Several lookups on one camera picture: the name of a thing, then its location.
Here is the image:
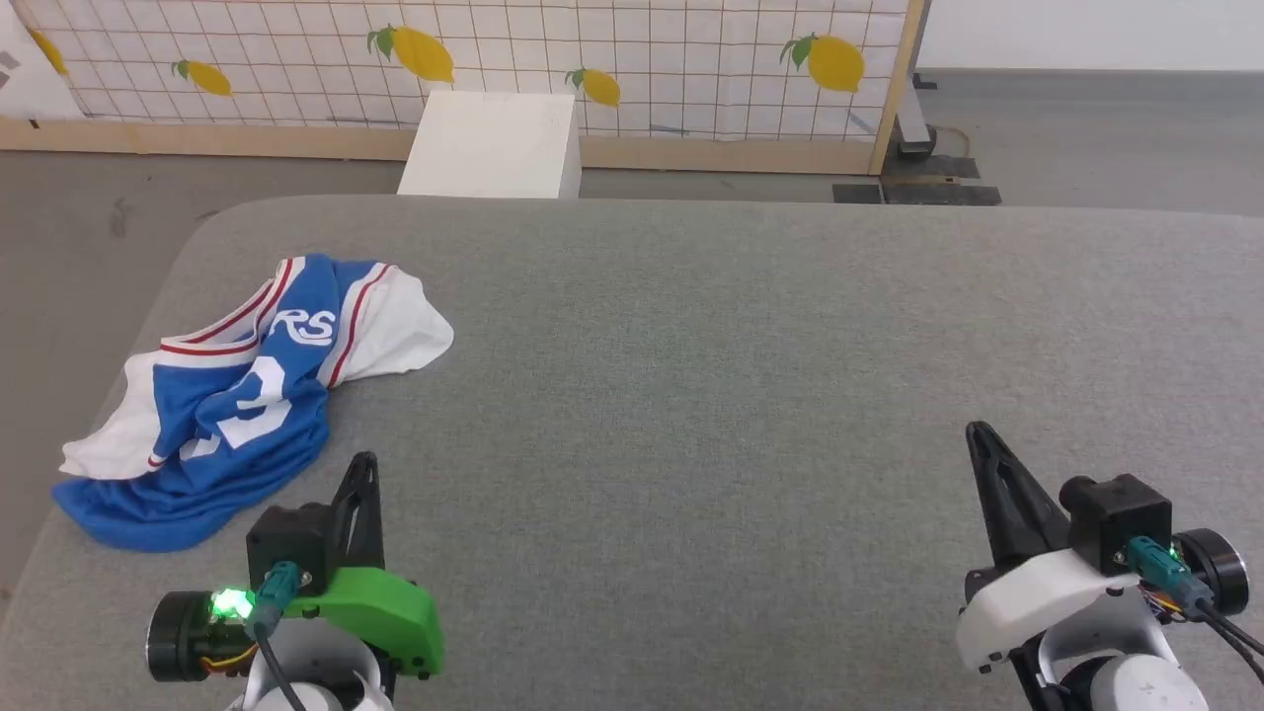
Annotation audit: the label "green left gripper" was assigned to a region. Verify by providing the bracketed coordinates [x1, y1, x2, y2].
[284, 451, 445, 680]

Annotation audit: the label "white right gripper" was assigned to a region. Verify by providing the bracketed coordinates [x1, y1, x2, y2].
[955, 421, 1144, 675]

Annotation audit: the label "blue white Lakers jersey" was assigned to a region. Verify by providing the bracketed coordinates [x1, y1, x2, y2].
[51, 254, 455, 552]

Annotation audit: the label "dark floor base plates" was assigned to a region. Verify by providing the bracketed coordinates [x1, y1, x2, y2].
[832, 153, 1001, 206]

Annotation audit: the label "grey fabric sofa cushion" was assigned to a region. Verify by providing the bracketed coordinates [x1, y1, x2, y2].
[0, 195, 1264, 711]

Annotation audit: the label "white rectangular box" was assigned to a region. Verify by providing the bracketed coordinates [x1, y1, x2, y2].
[397, 91, 582, 198]

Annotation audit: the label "grey metal screen foot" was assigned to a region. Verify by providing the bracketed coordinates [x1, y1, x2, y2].
[894, 71, 939, 164]

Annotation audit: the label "white panel with grey mark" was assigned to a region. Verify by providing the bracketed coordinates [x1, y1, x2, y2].
[0, 10, 85, 121]

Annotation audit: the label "lemon print partition screen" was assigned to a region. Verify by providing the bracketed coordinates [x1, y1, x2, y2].
[0, 0, 927, 177]

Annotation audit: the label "teal plug black left cable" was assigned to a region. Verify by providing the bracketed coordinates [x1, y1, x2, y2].
[245, 561, 309, 711]

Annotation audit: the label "teal plug black cable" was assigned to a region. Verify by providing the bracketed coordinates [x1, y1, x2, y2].
[245, 561, 309, 711]
[1128, 536, 1264, 684]

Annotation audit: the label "teal plug black right cable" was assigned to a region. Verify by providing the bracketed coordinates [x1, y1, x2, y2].
[1128, 536, 1264, 684]

